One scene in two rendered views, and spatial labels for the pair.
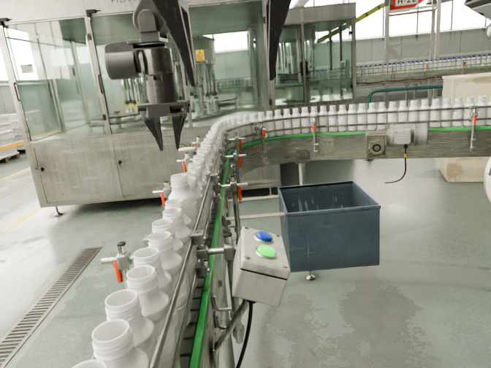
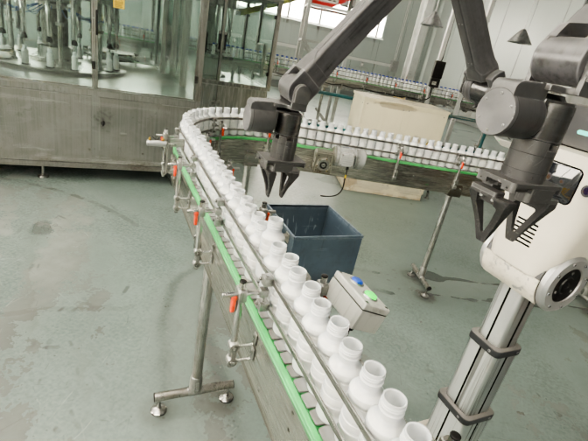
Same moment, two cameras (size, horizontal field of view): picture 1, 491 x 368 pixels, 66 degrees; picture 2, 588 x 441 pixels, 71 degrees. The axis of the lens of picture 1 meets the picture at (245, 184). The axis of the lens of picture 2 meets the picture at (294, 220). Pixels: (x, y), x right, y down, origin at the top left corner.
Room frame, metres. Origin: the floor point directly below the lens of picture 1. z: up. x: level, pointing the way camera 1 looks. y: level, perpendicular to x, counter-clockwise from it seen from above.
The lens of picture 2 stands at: (-0.05, 0.54, 1.60)
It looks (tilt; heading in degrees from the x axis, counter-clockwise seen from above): 23 degrees down; 332
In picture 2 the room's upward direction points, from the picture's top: 11 degrees clockwise
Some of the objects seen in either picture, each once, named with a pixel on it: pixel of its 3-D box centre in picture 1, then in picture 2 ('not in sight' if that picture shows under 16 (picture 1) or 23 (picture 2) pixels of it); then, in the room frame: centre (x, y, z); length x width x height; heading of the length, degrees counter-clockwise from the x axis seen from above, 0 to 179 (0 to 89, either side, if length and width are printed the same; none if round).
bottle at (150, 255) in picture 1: (154, 301); (313, 336); (0.50, 0.15, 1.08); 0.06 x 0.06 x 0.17
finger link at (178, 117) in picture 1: (169, 128); (278, 178); (0.80, 0.15, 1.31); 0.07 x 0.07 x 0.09; 89
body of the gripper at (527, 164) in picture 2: not in sight; (526, 164); (0.32, 0.00, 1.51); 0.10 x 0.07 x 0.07; 89
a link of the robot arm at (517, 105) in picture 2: not in sight; (536, 92); (0.32, 0.04, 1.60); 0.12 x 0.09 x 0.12; 89
